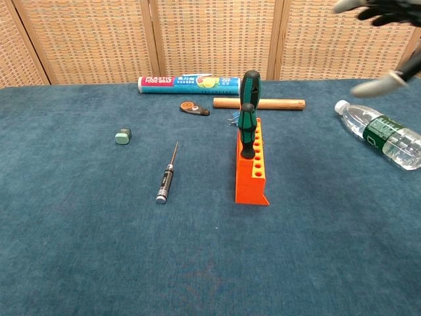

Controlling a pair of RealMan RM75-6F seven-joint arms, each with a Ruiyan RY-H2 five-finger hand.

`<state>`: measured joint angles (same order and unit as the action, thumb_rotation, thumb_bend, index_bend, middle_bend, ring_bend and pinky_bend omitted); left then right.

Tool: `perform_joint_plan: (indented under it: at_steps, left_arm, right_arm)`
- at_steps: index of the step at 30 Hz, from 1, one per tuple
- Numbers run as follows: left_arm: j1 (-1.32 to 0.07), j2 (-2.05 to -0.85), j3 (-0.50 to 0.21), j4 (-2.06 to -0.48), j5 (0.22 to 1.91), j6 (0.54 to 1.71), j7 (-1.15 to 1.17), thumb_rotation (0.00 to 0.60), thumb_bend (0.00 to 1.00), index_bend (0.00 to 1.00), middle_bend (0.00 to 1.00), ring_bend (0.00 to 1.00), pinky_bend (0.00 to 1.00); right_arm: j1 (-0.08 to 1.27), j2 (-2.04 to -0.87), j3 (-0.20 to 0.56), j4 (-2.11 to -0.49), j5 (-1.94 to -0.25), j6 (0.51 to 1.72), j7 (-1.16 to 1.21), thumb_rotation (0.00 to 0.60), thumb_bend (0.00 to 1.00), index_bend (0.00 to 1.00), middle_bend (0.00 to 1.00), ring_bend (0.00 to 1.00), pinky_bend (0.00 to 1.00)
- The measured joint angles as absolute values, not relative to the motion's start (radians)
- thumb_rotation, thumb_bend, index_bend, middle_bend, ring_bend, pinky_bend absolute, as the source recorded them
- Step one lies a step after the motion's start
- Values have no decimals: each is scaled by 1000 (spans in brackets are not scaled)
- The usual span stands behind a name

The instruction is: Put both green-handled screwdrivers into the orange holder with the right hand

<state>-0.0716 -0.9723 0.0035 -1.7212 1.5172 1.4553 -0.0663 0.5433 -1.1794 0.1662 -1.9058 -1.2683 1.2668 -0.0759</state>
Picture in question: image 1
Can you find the orange screwdriver holder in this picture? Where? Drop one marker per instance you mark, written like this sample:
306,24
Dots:
248,187

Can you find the small green block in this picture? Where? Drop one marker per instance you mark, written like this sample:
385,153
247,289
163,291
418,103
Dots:
121,138

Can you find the woven rattan folding screen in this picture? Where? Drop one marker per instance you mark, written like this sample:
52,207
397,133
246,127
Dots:
210,36

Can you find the wooden dowel rod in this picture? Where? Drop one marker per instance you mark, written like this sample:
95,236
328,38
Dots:
283,103

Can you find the long teal black screwdriver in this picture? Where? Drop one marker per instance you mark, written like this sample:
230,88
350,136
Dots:
250,89

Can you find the blue carpet table mat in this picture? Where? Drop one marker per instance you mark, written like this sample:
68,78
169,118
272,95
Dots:
98,247

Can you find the clear water bottle green label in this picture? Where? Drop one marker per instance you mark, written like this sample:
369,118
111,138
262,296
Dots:
378,131

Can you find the short green black screwdriver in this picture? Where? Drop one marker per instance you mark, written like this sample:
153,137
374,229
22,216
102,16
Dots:
248,131

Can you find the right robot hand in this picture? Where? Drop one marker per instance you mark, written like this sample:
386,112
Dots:
391,10

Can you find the small blue clips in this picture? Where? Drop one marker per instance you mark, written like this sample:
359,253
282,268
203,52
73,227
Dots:
233,118

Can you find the black precision screwdriver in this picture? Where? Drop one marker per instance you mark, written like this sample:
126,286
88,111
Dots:
164,184

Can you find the orange black correction tape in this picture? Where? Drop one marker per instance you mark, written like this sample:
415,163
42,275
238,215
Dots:
190,108

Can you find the plastic food wrap box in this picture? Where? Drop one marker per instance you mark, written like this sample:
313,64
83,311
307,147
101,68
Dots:
184,85

